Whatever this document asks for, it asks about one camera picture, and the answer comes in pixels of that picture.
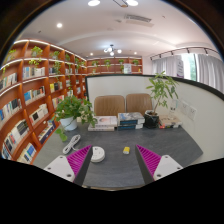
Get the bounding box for white standing banner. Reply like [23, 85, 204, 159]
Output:
[175, 59, 185, 79]

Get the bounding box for thin white book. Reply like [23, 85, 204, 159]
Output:
[87, 123, 116, 132]

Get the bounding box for round white power strip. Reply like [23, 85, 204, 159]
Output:
[90, 145, 106, 164]

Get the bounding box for brown padded chair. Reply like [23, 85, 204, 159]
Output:
[93, 95, 126, 117]
[125, 93, 154, 116]

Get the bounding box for pile of assorted books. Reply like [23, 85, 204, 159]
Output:
[158, 114, 184, 129]

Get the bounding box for multi-bulb ceiling lamp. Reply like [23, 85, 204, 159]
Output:
[103, 44, 123, 57]

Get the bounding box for ceiling air vent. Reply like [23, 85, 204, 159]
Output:
[123, 13, 155, 28]

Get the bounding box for white wall outlet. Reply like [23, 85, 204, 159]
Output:
[179, 101, 189, 116]
[187, 105, 198, 121]

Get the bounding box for orange wooden bookshelf unit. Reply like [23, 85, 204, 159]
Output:
[0, 38, 144, 164]

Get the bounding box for dark blue book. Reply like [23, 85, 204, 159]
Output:
[117, 122, 145, 131]

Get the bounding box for recessed ceiling lights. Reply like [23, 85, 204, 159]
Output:
[55, 21, 138, 57]

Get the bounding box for leafy plant in white pot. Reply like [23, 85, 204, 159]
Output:
[53, 95, 98, 132]

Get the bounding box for tall plant in black pot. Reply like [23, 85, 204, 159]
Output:
[143, 70, 179, 129]

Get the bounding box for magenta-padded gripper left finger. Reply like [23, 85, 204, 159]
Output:
[43, 144, 94, 187]

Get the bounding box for black track light rail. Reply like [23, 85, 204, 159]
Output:
[149, 46, 221, 62]

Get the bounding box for white coiled power cable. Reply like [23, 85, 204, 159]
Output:
[62, 134, 82, 155]

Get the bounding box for small green plant cutting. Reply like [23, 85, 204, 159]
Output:
[54, 127, 68, 143]

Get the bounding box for white cover book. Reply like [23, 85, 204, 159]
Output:
[94, 115, 118, 128]

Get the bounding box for picture cover book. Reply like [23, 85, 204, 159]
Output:
[117, 111, 146, 126]

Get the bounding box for white sign board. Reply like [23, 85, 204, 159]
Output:
[123, 63, 132, 75]

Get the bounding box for white sheer curtain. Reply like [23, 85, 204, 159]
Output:
[151, 53, 224, 93]

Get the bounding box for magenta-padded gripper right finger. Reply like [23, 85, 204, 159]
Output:
[134, 144, 184, 186]

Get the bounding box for clear acrylic sign stand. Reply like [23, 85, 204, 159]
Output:
[169, 99, 178, 118]

